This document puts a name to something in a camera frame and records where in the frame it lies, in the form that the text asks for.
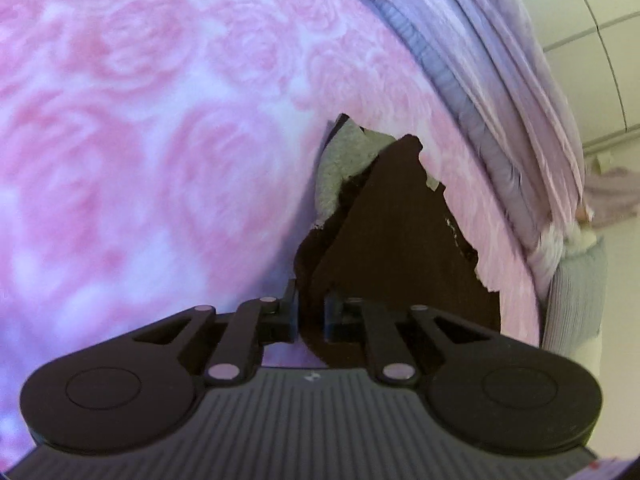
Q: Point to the white wardrobe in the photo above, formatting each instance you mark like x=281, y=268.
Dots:
x=575, y=5

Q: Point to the brown and cream sweatshirt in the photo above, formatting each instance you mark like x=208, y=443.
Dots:
x=400, y=240

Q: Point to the pink rose blanket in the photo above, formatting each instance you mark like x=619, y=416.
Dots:
x=150, y=135

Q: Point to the grey striped quilt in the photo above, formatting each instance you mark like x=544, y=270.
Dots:
x=450, y=85

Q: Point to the lilac folded duvet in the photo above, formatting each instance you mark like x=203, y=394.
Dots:
x=500, y=50

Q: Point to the grey ribbed pillow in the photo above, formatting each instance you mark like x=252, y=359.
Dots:
x=575, y=295

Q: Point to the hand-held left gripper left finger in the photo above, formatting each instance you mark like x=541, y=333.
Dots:
x=291, y=312

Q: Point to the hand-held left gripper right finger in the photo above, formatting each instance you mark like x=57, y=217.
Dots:
x=331, y=317

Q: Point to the pale pink hanging cloth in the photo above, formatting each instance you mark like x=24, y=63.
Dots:
x=612, y=195

